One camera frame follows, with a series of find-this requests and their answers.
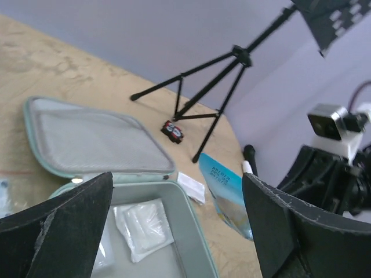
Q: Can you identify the teal packet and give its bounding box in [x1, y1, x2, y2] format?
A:
[177, 172, 206, 205]

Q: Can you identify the white plastic bottle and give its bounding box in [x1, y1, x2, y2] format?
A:
[92, 240, 115, 275]

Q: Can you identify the black music stand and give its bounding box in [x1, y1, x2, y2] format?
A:
[129, 0, 371, 163]

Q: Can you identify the small clear packet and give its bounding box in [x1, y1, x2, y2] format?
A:
[0, 176, 14, 218]

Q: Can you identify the mint green medicine case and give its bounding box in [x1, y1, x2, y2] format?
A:
[23, 97, 218, 277]

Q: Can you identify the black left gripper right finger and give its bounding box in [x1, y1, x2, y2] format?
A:
[242, 174, 370, 277]

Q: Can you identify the red owl toy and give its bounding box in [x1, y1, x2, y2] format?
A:
[161, 120, 184, 144]

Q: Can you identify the white gauze packet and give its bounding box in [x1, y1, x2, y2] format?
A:
[112, 198, 174, 263]

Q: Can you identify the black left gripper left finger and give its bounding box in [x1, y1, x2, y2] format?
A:
[1, 172, 113, 278]

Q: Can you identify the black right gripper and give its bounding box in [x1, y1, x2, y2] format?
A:
[277, 145, 370, 216]

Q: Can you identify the white microphone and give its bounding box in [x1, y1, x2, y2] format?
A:
[242, 160, 253, 174]

